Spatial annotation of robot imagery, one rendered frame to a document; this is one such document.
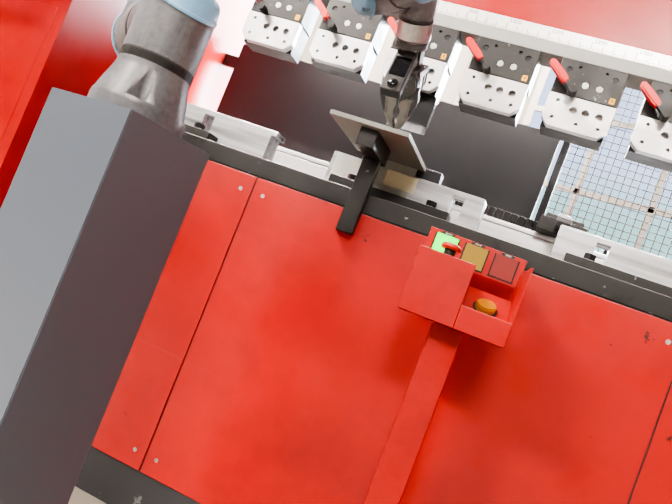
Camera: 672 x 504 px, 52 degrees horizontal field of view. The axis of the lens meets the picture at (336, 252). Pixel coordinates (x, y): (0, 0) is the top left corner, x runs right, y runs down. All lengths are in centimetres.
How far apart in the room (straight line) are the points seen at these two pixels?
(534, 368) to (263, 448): 60
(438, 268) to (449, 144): 103
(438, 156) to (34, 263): 146
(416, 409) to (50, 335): 65
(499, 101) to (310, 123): 85
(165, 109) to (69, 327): 34
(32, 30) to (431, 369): 129
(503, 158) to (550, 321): 85
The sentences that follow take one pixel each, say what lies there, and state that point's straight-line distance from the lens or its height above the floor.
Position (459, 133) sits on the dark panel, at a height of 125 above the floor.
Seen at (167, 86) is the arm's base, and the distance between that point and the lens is 108.
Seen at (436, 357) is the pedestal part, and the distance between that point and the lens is 128.
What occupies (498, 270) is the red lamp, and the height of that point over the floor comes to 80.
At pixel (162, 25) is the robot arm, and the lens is 109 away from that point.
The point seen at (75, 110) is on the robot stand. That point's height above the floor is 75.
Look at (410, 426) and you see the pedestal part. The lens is 130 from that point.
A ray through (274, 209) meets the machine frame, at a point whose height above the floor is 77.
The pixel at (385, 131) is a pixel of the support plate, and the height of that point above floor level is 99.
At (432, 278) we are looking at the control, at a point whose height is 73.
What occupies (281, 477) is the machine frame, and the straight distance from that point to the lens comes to 156.
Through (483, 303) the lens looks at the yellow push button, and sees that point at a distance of 130.
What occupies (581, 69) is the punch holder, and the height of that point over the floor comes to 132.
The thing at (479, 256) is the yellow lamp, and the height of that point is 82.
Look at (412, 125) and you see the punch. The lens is 173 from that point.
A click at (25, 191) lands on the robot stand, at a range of 110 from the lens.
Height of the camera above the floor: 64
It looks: 3 degrees up
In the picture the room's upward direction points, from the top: 21 degrees clockwise
